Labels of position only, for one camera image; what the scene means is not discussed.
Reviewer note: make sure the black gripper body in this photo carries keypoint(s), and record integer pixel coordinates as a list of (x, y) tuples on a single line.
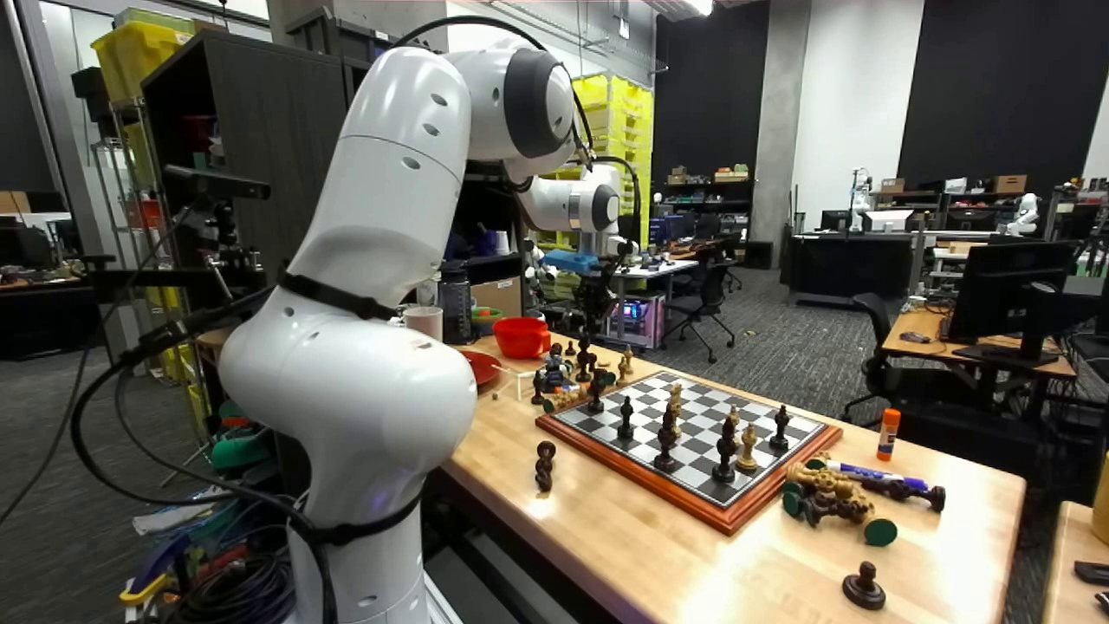
[(598, 297)]

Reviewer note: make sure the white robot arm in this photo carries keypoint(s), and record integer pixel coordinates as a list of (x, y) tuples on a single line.
[(383, 194)]

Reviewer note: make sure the cream chess piece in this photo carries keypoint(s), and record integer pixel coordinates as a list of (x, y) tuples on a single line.
[(626, 365)]

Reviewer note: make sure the black chess pawn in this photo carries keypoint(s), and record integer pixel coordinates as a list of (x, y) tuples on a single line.
[(626, 416), (865, 585), (535, 386)]

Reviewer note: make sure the cream chess knight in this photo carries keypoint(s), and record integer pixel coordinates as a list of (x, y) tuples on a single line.
[(673, 397)]

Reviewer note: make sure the tall black chess piece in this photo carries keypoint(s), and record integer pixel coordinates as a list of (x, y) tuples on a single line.
[(724, 450), (666, 438)]

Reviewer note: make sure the dark brown chess piece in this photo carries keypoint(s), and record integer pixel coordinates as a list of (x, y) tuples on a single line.
[(544, 461)]

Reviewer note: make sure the wooden chessboard with pieces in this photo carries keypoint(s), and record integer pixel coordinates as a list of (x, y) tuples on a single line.
[(695, 446)]

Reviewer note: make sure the cream chess pawn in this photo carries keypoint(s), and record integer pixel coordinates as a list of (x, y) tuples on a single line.
[(750, 446)]

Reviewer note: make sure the tan chess piece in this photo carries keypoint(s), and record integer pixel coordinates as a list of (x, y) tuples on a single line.
[(826, 490)]

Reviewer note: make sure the lit computer tower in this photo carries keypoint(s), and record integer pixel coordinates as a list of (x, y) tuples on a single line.
[(636, 318)]

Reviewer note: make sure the red deep bowl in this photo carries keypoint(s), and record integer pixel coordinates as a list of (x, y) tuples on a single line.
[(522, 338)]

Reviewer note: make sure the white table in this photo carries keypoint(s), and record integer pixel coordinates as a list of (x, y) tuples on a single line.
[(659, 267)]

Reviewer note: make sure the cardboard box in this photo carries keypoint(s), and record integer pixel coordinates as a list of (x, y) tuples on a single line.
[(498, 298)]

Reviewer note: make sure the black mesh office chair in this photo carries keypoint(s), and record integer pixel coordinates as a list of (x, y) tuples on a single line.
[(699, 297)]

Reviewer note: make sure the red shallow dish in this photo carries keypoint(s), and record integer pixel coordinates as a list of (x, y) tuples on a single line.
[(486, 370)]

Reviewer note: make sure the grey cylinder container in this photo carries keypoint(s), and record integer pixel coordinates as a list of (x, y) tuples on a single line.
[(454, 302)]

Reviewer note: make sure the white cup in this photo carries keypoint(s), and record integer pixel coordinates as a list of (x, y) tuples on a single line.
[(423, 321)]

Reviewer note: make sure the yellow shelf rack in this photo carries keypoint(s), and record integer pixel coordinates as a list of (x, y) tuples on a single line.
[(629, 127)]

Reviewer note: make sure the black cabinet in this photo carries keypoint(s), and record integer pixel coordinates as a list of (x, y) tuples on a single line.
[(851, 264)]

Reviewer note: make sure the dark office chair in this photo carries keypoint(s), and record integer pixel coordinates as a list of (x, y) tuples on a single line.
[(886, 334)]

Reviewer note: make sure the orange white glue stick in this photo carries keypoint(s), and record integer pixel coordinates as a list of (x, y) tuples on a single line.
[(889, 430)]

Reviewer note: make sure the purple toy piece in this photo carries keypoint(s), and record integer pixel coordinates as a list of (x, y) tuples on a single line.
[(886, 479)]

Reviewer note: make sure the wooden office desk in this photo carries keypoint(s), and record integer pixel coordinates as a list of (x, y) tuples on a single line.
[(924, 334)]

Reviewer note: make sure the black computer monitor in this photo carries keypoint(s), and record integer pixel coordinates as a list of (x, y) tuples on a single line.
[(1006, 282)]

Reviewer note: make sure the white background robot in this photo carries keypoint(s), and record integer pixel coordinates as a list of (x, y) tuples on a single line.
[(1024, 214)]

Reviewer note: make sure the yellow storage bins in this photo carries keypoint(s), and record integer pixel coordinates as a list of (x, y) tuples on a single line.
[(141, 54)]

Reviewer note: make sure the dark workbench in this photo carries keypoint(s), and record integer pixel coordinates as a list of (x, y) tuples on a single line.
[(46, 314)]

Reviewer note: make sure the black remote control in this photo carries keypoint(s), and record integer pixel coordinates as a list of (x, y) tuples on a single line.
[(1094, 569)]

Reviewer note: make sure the black camera on stand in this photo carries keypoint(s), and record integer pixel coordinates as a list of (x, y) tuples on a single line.
[(211, 184)]

